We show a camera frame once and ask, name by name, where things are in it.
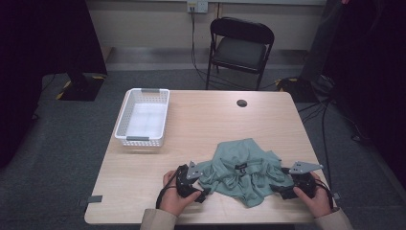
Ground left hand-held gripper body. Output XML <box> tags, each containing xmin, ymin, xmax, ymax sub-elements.
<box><xmin>175</xmin><ymin>160</ymin><xmax>205</xmax><ymax>199</ymax></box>

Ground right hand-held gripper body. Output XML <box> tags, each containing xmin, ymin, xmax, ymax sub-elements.
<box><xmin>281</xmin><ymin>160</ymin><xmax>324</xmax><ymax>199</ymax></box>

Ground green t-shirt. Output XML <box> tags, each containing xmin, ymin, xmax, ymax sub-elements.
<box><xmin>197</xmin><ymin>137</ymin><xmax>295</xmax><ymax>209</ymax></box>

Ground person's left hand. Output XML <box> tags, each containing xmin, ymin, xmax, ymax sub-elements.
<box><xmin>158</xmin><ymin>170</ymin><xmax>203</xmax><ymax>219</ymax></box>

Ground person's right hand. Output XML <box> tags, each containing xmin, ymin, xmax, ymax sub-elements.
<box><xmin>292</xmin><ymin>172</ymin><xmax>333</xmax><ymax>219</ymax></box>

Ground white plastic basket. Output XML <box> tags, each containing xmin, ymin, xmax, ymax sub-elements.
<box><xmin>113</xmin><ymin>87</ymin><xmax>171</xmax><ymax>149</ymax></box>

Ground black stand base yellow stripes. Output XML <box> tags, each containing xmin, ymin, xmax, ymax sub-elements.
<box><xmin>274</xmin><ymin>76</ymin><xmax>318</xmax><ymax>104</ymax></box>
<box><xmin>55</xmin><ymin>72</ymin><xmax>107</xmax><ymax>103</ymax></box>

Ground grey tape strip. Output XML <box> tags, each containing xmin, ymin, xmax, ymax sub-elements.
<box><xmin>78</xmin><ymin>195</ymin><xmax>104</xmax><ymax>207</ymax></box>

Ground dark curtain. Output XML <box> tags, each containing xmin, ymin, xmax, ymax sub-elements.
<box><xmin>322</xmin><ymin>0</ymin><xmax>406</xmax><ymax>191</ymax></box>
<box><xmin>0</xmin><ymin>0</ymin><xmax>108</xmax><ymax>170</ymax></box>

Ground black folding chair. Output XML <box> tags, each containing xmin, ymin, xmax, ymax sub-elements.
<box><xmin>205</xmin><ymin>16</ymin><xmax>276</xmax><ymax>91</ymax></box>

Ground grey upright panel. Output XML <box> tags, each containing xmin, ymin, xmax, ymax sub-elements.
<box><xmin>299</xmin><ymin>0</ymin><xmax>341</xmax><ymax>82</ymax></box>

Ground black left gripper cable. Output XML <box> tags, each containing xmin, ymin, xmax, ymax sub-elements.
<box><xmin>155</xmin><ymin>168</ymin><xmax>180</xmax><ymax>211</ymax></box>

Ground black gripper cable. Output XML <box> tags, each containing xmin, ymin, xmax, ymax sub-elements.
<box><xmin>155</xmin><ymin>168</ymin><xmax>180</xmax><ymax>211</ymax></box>
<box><xmin>314</xmin><ymin>177</ymin><xmax>335</xmax><ymax>211</ymax></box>

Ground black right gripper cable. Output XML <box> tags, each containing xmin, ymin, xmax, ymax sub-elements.
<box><xmin>314</xmin><ymin>177</ymin><xmax>335</xmax><ymax>211</ymax></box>

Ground black floor cables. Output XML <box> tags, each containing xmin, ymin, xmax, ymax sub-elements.
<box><xmin>296</xmin><ymin>95</ymin><xmax>372</xmax><ymax>193</ymax></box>

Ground white wall socket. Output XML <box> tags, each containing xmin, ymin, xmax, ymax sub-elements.
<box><xmin>186</xmin><ymin>0</ymin><xmax>210</xmax><ymax>14</ymax></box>

